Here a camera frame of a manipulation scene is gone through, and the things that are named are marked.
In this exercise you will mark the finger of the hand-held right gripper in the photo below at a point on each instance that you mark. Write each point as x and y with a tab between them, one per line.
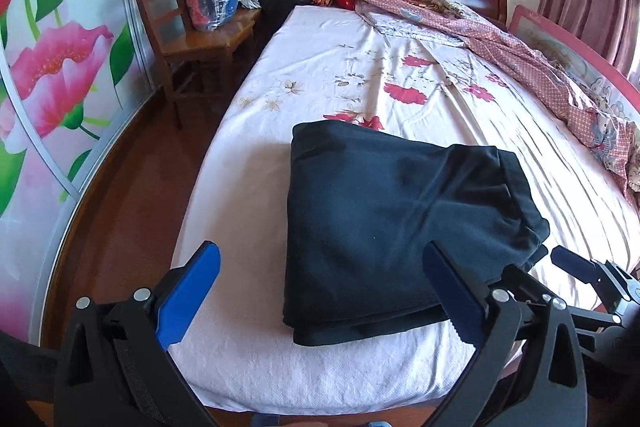
520	281
570	262

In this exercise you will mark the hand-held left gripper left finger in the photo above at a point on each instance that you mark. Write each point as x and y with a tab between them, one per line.
190	292

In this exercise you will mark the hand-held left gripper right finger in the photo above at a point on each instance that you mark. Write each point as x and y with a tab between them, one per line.
457	297

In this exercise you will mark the navy pants with red stripe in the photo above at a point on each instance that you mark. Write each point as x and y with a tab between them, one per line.
375	232

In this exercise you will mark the pink checked quilt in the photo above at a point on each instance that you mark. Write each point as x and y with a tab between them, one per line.
525	57

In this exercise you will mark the bed with floral sheet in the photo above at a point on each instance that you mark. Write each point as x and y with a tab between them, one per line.
350	72

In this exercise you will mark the floral wardrobe sliding door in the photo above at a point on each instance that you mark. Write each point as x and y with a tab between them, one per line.
55	82

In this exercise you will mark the wooden chair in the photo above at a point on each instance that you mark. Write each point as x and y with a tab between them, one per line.
200	42

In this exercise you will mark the pale floral pillow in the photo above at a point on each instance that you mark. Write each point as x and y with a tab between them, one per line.
415	27

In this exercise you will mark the beige floral cloth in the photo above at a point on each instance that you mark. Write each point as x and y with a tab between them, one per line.
445	1

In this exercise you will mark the pink bed guard rail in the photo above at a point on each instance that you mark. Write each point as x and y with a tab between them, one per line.
560	42

